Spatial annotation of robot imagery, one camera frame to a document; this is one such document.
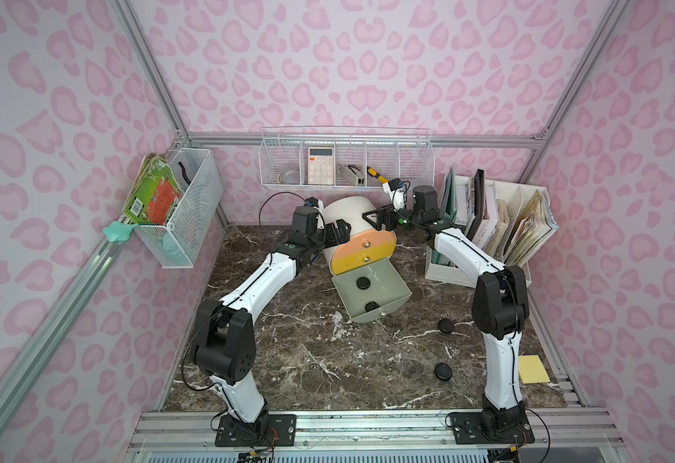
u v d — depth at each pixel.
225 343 0.46
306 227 0.67
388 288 0.89
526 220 0.86
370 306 0.93
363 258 0.92
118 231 0.63
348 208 0.95
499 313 0.56
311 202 0.78
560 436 0.73
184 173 0.88
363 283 1.00
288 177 0.98
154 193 0.72
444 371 0.81
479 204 0.84
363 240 0.87
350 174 0.99
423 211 0.75
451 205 0.82
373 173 0.98
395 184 0.82
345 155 1.03
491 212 0.88
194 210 0.88
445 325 0.90
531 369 0.85
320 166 0.95
